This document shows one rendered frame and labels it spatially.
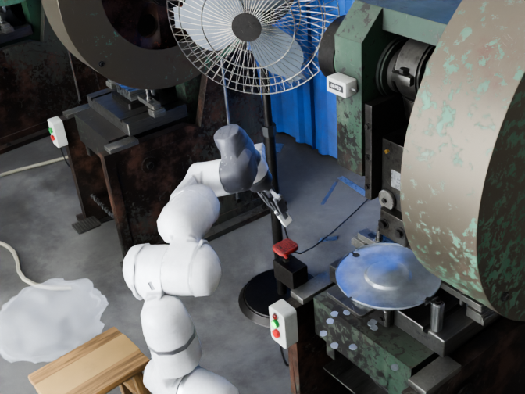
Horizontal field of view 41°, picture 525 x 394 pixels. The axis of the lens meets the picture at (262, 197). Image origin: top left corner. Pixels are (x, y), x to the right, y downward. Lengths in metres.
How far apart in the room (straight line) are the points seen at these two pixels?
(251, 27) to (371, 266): 0.86
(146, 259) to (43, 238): 2.34
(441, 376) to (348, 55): 0.85
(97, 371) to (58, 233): 1.47
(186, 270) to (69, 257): 2.19
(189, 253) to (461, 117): 0.62
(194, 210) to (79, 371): 1.11
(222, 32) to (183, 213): 1.04
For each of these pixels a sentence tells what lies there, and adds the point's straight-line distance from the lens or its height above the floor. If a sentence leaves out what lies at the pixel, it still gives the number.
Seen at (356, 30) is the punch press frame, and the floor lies 1.45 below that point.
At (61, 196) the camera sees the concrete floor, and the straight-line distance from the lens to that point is 4.16.
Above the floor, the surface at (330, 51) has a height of 1.36.
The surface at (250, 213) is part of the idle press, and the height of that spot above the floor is 0.03.
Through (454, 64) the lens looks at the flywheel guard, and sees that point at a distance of 1.27.
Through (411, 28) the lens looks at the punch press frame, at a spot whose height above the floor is 1.47.
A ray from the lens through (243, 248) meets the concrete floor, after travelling 3.45.
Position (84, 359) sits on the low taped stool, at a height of 0.33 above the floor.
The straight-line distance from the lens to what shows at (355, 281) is 1.98.
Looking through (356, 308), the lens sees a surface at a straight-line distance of 1.90.
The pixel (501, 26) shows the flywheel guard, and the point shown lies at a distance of 1.26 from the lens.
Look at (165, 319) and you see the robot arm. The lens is 1.49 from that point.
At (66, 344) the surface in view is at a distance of 2.99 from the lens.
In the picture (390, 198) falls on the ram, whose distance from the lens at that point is 1.91.
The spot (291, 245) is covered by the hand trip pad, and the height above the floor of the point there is 0.76.
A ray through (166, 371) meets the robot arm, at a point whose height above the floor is 0.91.
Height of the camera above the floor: 2.04
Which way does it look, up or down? 32 degrees down
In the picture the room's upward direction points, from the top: 5 degrees counter-clockwise
